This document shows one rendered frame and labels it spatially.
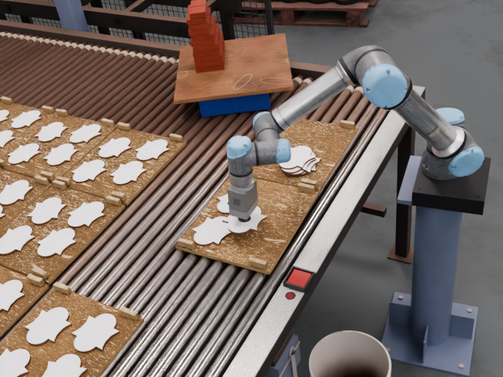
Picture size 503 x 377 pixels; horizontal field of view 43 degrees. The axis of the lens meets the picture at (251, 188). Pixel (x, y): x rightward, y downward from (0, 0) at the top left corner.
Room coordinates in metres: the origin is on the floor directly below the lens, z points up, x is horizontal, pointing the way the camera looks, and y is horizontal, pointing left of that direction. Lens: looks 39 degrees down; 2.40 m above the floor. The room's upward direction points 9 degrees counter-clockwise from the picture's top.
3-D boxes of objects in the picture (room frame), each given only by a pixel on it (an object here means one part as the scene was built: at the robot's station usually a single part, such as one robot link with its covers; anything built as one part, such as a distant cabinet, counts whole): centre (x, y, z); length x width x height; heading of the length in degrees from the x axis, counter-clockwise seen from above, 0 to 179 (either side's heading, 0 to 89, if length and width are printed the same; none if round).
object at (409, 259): (2.28, -0.71, 0.43); 0.12 x 0.12 x 0.85; 56
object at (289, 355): (1.19, 0.00, 0.77); 0.14 x 0.11 x 0.18; 146
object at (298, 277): (1.36, -0.10, 0.92); 0.06 x 0.06 x 0.01; 56
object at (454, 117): (1.77, -0.68, 1.10); 0.13 x 0.12 x 0.14; 2
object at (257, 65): (2.58, 0.00, 1.03); 0.50 x 0.50 x 0.02; 86
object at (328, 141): (2.02, -0.20, 0.93); 0.41 x 0.35 x 0.02; 147
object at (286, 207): (1.67, 0.02, 0.93); 0.41 x 0.35 x 0.02; 148
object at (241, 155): (1.61, 0.02, 1.24); 0.09 x 0.08 x 0.11; 92
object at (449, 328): (1.78, -0.69, 0.43); 0.38 x 0.38 x 0.87; 64
